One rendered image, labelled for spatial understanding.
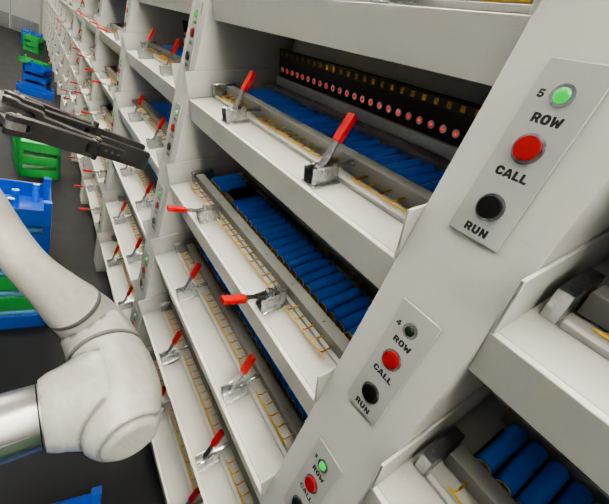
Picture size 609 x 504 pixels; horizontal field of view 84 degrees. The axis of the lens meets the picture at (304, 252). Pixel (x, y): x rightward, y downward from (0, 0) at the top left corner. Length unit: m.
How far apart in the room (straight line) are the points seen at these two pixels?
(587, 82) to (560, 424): 0.21
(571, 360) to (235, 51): 0.75
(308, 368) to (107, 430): 0.34
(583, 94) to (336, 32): 0.27
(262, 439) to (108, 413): 0.24
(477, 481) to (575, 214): 0.25
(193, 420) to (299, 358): 0.43
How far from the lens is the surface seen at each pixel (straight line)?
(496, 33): 0.32
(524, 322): 0.30
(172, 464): 1.00
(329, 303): 0.48
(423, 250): 0.30
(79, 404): 0.66
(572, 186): 0.27
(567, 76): 0.28
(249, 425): 0.60
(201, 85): 0.80
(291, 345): 0.46
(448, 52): 0.34
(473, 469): 0.40
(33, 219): 1.28
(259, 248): 0.57
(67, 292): 0.73
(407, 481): 0.40
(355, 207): 0.38
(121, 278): 1.48
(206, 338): 0.71
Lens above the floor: 1.03
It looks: 24 degrees down
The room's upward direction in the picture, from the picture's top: 23 degrees clockwise
